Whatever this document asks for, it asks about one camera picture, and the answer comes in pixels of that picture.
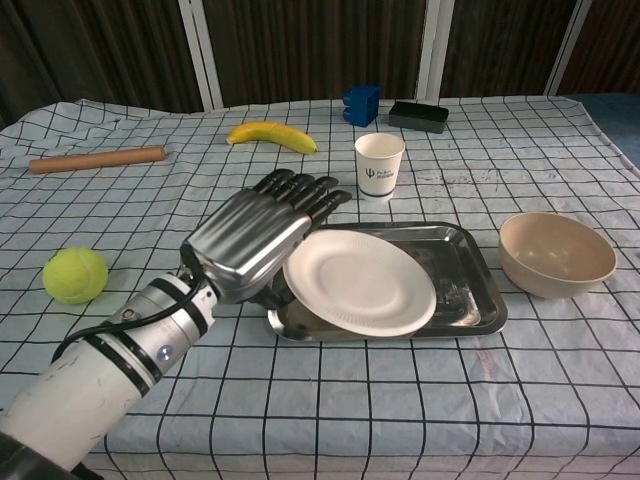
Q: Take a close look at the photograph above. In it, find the white partition frame post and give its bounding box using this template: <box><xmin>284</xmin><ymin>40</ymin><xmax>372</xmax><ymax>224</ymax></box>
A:
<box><xmin>414</xmin><ymin>0</ymin><xmax>455</xmax><ymax>100</ymax></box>
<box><xmin>178</xmin><ymin>0</ymin><xmax>225</xmax><ymax>112</ymax></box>
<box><xmin>543</xmin><ymin>0</ymin><xmax>592</xmax><ymax>97</ymax></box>

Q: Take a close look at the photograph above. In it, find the yellow tennis ball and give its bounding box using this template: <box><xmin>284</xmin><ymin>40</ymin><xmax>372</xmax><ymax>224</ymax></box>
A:
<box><xmin>42</xmin><ymin>247</ymin><xmax>110</xmax><ymax>305</ymax></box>

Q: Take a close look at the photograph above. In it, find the white paper plate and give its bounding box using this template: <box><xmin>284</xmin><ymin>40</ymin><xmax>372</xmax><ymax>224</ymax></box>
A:
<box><xmin>282</xmin><ymin>229</ymin><xmax>438</xmax><ymax>337</ymax></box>

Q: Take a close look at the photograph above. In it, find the blue toy block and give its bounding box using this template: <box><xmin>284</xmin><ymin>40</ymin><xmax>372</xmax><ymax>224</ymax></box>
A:
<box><xmin>342</xmin><ymin>84</ymin><xmax>380</xmax><ymax>127</ymax></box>

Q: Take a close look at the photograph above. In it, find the blue felt table cover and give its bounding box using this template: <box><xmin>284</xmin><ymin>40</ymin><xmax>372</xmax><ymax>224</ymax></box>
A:
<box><xmin>564</xmin><ymin>92</ymin><xmax>640</xmax><ymax>171</ymax></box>

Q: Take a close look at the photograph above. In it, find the brown wooden rolling pin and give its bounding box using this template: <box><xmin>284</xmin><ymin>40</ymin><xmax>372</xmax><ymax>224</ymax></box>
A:
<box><xmin>28</xmin><ymin>145</ymin><xmax>167</xmax><ymax>175</ymax></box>

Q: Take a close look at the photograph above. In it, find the yellow banana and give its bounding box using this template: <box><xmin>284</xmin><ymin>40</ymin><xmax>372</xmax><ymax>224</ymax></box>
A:
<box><xmin>227</xmin><ymin>120</ymin><xmax>319</xmax><ymax>156</ymax></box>

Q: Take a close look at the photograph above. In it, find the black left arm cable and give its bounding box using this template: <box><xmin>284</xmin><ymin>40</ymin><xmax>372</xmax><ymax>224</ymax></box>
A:
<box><xmin>52</xmin><ymin>279</ymin><xmax>206</xmax><ymax>361</ymax></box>

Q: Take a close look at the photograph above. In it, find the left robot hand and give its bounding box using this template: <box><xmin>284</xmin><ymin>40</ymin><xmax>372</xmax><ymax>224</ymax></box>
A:
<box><xmin>180</xmin><ymin>168</ymin><xmax>353</xmax><ymax>311</ymax></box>

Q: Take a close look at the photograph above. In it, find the beige bowl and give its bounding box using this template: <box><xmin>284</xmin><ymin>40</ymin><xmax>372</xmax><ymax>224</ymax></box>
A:
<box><xmin>498</xmin><ymin>212</ymin><xmax>618</xmax><ymax>300</ymax></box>

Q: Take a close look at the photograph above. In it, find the white paper cup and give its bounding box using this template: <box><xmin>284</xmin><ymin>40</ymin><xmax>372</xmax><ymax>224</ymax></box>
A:
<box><xmin>354</xmin><ymin>132</ymin><xmax>406</xmax><ymax>203</ymax></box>

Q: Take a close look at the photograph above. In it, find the checkered tablecloth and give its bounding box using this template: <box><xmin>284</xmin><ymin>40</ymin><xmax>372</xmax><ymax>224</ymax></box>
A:
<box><xmin>0</xmin><ymin>94</ymin><xmax>640</xmax><ymax>480</ymax></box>

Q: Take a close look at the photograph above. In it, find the black rectangular box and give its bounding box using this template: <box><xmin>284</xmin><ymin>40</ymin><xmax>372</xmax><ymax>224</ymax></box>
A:
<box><xmin>388</xmin><ymin>99</ymin><xmax>450</xmax><ymax>135</ymax></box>

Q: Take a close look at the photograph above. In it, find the metal tray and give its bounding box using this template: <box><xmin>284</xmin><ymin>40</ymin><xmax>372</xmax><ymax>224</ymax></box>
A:
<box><xmin>267</xmin><ymin>221</ymin><xmax>509</xmax><ymax>342</ymax></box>

